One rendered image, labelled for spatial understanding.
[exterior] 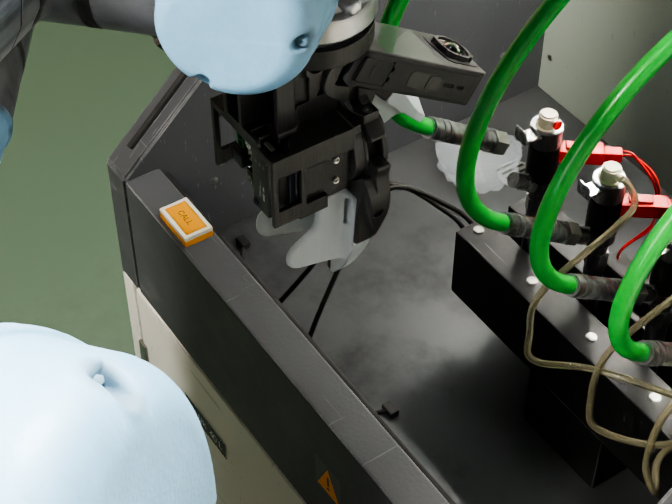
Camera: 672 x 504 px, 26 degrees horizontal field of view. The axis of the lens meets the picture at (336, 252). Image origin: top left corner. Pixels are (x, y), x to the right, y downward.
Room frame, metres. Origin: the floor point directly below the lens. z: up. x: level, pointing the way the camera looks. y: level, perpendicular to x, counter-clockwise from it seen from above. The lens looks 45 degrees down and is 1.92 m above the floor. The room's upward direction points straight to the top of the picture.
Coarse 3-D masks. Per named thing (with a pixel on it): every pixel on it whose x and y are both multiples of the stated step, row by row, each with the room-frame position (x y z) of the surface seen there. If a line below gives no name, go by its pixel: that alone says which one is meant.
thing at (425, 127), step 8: (392, 0) 0.85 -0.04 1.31; (400, 0) 0.85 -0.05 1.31; (408, 0) 0.85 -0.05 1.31; (384, 8) 0.85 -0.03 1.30; (392, 8) 0.85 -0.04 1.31; (400, 8) 0.85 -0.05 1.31; (384, 16) 0.85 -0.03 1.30; (392, 16) 0.85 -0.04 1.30; (400, 16) 0.85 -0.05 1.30; (392, 24) 0.85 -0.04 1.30; (400, 120) 0.85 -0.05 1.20; (408, 120) 0.85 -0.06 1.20; (424, 120) 0.87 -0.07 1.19; (408, 128) 0.86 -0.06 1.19; (416, 128) 0.86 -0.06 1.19; (424, 128) 0.86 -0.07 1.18; (432, 128) 0.87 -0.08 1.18
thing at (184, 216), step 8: (168, 208) 1.01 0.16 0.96; (176, 208) 1.01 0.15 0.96; (184, 208) 1.01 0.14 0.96; (160, 216) 1.00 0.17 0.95; (176, 216) 0.99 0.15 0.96; (184, 216) 0.99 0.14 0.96; (192, 216) 0.99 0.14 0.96; (168, 224) 0.99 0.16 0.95; (184, 224) 0.98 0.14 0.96; (192, 224) 0.98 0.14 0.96; (200, 224) 0.98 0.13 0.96; (176, 232) 0.98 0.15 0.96; (184, 232) 0.97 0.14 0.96; (192, 232) 0.97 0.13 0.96; (208, 232) 0.98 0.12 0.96; (192, 240) 0.97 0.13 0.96; (200, 240) 0.97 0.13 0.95
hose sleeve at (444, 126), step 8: (432, 120) 0.87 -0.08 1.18; (440, 120) 0.88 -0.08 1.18; (448, 120) 0.89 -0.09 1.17; (440, 128) 0.87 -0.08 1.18; (448, 128) 0.88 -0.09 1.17; (456, 128) 0.88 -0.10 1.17; (464, 128) 0.89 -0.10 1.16; (424, 136) 0.87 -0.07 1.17; (432, 136) 0.87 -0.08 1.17; (440, 136) 0.87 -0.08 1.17; (448, 136) 0.87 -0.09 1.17; (456, 136) 0.88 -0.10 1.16; (488, 136) 0.90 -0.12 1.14; (456, 144) 0.88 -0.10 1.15; (488, 144) 0.90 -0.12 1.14
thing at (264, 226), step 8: (264, 216) 0.67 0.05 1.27; (312, 216) 0.69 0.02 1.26; (256, 224) 0.67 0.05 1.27; (264, 224) 0.67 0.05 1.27; (288, 224) 0.68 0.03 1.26; (296, 224) 0.68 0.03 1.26; (304, 224) 0.68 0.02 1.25; (312, 224) 0.69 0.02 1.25; (264, 232) 0.67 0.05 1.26; (272, 232) 0.67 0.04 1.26; (280, 232) 0.68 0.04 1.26; (288, 232) 0.68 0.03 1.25; (328, 264) 0.68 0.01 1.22
